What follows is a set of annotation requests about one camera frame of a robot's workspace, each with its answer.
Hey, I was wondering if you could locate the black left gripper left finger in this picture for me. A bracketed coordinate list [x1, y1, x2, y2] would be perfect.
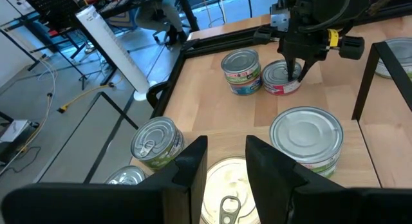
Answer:
[140, 136, 209, 224]

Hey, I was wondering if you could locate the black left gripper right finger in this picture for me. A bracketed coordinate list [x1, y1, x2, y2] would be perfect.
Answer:
[245, 135, 355, 224]

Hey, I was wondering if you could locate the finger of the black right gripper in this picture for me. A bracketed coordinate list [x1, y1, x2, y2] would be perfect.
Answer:
[285, 57, 297, 82]
[297, 60, 316, 83]

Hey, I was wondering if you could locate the green label tuna can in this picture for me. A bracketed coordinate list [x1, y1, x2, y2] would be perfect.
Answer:
[221, 48, 262, 84]
[269, 106, 344, 179]
[375, 37, 412, 80]

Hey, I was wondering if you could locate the green albacore pull-tab can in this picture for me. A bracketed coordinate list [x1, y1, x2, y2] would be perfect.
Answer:
[130, 117, 185, 172]

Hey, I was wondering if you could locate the person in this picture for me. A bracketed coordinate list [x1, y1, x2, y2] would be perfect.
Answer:
[135, 0, 191, 47]

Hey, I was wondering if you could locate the white tower fan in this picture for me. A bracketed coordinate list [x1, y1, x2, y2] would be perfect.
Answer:
[75, 4, 158, 102]

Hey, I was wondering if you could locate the grey floor box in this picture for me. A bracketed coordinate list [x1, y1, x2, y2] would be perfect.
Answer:
[0, 119, 40, 163]

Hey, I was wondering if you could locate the black perforated panel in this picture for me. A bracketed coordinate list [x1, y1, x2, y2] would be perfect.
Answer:
[25, 0, 81, 24]

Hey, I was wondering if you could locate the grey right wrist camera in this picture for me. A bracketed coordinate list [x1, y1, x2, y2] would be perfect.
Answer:
[269, 3, 291, 32]

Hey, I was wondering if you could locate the black metal rig frame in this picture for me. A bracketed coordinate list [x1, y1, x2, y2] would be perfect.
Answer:
[146, 0, 412, 119]

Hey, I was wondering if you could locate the yellow extension cable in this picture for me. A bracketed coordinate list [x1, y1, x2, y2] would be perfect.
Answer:
[57, 82, 116, 115]

